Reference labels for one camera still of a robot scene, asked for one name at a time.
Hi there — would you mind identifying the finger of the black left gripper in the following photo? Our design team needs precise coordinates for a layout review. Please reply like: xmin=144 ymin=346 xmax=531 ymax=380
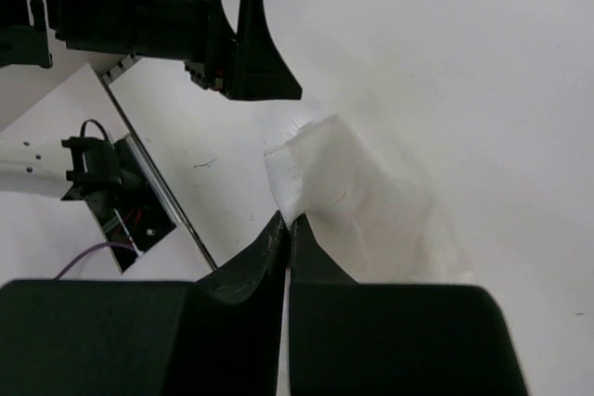
xmin=234 ymin=0 xmax=302 ymax=101

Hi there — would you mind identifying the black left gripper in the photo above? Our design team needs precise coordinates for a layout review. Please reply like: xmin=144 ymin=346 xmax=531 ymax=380
xmin=1 ymin=0 xmax=239 ymax=99

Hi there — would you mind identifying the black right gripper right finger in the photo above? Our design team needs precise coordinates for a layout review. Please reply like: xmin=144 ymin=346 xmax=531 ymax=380
xmin=289 ymin=217 xmax=528 ymax=395

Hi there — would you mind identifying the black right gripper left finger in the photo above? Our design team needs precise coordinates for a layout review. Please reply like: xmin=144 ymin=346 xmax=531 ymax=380
xmin=1 ymin=214 xmax=286 ymax=395

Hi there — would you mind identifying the white pleated skirt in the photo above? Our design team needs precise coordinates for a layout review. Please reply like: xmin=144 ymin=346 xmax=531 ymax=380
xmin=265 ymin=115 xmax=473 ymax=283

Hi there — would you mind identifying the aluminium table edge rail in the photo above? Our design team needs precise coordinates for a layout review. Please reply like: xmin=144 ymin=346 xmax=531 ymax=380
xmin=99 ymin=0 xmax=275 ymax=272

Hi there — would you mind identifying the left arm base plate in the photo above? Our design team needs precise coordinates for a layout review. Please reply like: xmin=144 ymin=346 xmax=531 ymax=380
xmin=85 ymin=135 xmax=176 ymax=272

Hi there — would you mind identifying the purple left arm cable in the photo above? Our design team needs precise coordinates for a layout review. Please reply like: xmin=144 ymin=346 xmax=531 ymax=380
xmin=56 ymin=242 xmax=134 ymax=281

